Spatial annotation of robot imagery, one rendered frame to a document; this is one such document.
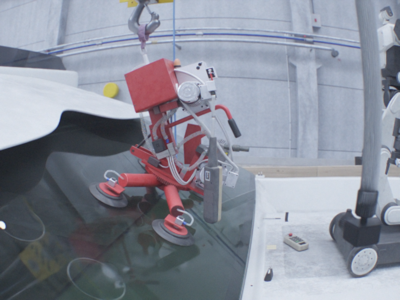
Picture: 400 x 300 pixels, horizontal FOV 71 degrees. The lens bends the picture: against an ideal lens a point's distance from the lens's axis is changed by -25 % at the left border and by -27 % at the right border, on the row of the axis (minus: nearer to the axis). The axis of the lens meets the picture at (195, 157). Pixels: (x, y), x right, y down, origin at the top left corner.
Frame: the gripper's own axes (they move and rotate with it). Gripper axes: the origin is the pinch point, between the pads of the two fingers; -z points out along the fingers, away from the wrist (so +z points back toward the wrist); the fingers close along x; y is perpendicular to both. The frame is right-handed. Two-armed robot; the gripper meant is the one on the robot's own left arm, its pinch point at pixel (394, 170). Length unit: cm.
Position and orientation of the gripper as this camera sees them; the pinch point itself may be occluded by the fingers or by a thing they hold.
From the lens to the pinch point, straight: 175.1
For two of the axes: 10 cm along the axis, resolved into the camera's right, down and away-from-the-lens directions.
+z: 2.0, -9.6, -1.8
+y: -1.5, 1.6, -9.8
